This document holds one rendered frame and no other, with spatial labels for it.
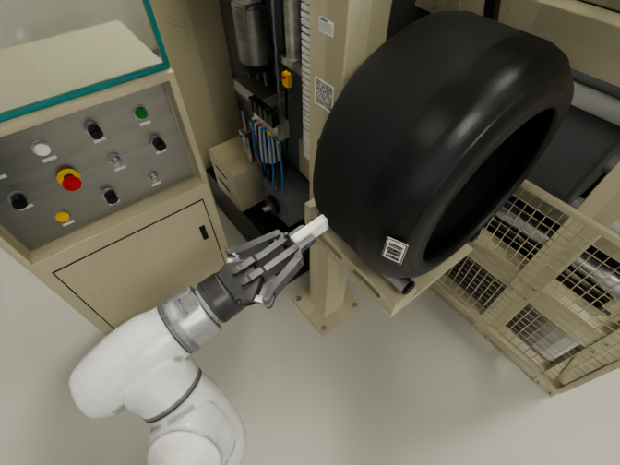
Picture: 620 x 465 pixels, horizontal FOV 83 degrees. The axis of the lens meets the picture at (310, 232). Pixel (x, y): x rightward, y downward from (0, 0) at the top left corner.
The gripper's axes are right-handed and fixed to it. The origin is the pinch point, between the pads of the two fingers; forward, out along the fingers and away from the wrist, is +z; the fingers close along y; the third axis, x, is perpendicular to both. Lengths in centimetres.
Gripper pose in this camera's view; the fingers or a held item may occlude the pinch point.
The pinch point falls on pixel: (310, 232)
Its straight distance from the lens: 60.0
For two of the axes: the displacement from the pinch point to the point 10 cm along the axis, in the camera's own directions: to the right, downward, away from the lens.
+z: 7.8, -5.7, 2.6
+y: -6.1, -6.3, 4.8
